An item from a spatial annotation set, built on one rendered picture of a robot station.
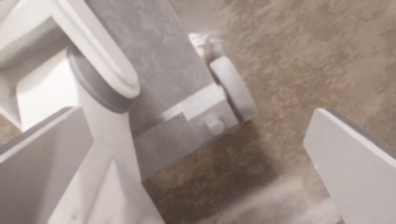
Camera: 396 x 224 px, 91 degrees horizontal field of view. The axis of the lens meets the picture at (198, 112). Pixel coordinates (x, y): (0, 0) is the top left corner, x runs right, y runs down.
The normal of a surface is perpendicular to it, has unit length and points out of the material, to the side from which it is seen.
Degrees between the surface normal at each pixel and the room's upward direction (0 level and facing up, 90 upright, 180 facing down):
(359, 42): 0
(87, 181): 90
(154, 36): 0
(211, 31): 0
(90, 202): 90
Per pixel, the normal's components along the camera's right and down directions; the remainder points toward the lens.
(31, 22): 0.11, 0.41
